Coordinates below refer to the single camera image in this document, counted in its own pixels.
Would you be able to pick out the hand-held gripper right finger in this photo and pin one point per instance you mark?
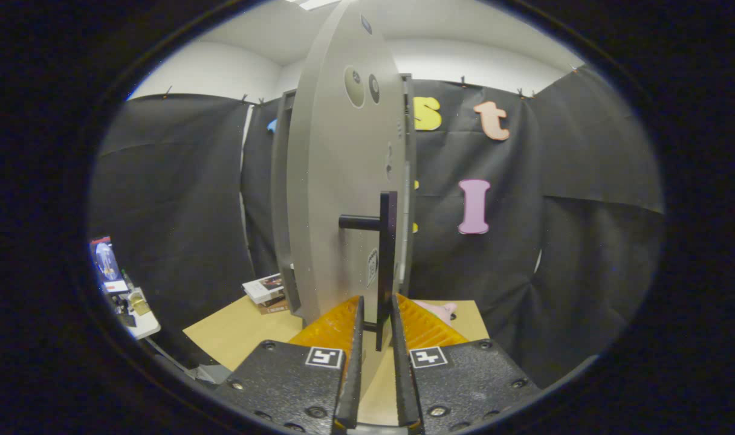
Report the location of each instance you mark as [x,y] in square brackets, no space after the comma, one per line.
[404,386]

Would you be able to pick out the white book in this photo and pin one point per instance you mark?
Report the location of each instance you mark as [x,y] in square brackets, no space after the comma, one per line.
[260,289]

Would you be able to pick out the long ceiling light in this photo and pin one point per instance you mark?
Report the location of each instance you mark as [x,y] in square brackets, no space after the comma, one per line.
[316,3]

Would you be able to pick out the grey shoe cabinet door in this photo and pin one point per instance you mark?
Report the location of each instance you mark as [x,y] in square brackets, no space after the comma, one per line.
[331,181]

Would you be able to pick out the black backdrop cloth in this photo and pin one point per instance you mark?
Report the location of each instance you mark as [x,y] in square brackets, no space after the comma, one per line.
[585,241]

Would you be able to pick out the pink green plush toy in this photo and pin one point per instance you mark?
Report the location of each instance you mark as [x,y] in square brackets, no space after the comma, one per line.
[440,311]

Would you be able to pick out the brown book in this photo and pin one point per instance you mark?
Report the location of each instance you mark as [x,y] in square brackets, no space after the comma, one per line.
[275,308]

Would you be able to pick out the row of small cloth clips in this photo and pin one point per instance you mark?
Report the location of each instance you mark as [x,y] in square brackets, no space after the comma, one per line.
[463,81]

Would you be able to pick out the white side table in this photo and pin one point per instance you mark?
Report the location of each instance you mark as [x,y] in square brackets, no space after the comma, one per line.
[144,326]

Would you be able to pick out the blue printed box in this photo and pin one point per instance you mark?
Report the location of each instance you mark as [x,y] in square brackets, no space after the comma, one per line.
[107,263]

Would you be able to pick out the grey shoe cabinet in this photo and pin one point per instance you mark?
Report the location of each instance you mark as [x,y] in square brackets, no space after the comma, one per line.
[280,181]

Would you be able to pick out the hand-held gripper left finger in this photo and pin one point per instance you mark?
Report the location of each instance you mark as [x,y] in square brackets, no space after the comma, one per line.
[352,386]

